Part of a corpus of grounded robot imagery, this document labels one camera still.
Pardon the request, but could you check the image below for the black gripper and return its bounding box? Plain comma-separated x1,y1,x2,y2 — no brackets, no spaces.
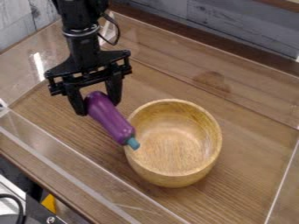
44,37,133,116

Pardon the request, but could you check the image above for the purple toy eggplant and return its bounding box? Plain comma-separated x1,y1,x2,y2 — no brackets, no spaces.
86,91,141,150

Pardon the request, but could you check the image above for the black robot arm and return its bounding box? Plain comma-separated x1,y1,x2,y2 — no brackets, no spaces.
44,0,133,116

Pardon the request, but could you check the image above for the brown wooden bowl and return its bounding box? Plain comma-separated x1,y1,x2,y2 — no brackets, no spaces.
125,99,223,188

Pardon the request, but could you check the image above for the yellow black device corner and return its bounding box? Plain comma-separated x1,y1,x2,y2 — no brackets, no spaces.
24,193,70,224

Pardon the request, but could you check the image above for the black cable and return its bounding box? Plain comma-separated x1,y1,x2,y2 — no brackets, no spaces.
98,12,122,46

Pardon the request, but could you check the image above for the clear acrylic tray enclosure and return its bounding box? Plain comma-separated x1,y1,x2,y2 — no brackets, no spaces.
0,16,299,224

